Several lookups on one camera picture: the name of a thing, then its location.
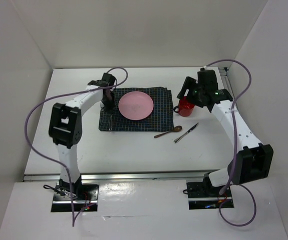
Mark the red mug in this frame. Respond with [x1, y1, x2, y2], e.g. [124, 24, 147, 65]
[173, 96, 195, 117]

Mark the pink plate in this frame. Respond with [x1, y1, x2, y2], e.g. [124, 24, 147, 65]
[118, 91, 154, 121]

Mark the dark checkered cloth napkin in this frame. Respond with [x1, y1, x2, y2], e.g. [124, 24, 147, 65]
[99, 87, 174, 132]

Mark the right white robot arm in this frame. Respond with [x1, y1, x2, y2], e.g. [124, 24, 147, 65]
[177, 76, 273, 196]

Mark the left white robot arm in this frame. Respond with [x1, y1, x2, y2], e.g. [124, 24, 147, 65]
[49, 80, 115, 200]

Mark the silver table knife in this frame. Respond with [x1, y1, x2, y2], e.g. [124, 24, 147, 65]
[173, 123, 199, 144]

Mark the brown wooden spoon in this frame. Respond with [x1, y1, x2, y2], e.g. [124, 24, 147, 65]
[154, 125, 182, 139]

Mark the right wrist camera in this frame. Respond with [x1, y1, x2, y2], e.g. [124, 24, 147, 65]
[197, 68, 218, 92]

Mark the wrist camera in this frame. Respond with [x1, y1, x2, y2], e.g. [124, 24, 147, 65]
[197, 68, 218, 92]
[101, 72, 116, 87]

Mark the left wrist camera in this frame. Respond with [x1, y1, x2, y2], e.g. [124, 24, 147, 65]
[101, 72, 116, 87]

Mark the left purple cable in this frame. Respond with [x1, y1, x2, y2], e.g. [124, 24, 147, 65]
[24, 66, 129, 227]

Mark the purple cable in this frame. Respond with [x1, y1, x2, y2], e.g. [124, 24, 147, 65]
[203, 58, 257, 227]
[24, 66, 129, 227]

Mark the front aluminium rail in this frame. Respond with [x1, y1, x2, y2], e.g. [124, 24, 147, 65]
[23, 170, 211, 182]

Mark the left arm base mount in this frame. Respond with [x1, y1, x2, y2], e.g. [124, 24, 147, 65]
[43, 184, 99, 213]

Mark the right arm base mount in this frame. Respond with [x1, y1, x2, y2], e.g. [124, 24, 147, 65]
[182, 182, 234, 210]

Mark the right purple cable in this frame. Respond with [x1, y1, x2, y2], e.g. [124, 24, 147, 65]
[203, 58, 257, 227]

